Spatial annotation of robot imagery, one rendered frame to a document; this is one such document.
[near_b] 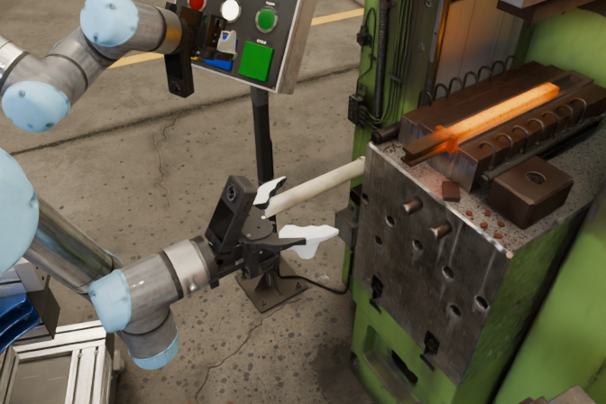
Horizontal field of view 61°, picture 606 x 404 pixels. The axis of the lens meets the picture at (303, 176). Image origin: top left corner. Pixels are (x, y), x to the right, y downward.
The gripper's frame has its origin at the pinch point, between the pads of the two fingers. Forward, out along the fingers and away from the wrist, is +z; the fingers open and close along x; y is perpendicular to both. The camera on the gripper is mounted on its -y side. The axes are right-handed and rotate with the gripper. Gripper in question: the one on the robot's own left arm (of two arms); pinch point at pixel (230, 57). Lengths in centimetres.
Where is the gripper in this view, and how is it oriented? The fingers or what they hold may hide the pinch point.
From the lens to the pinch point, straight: 111.2
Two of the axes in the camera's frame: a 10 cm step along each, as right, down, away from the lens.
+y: 2.6, -9.4, -2.4
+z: 4.5, -1.0, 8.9
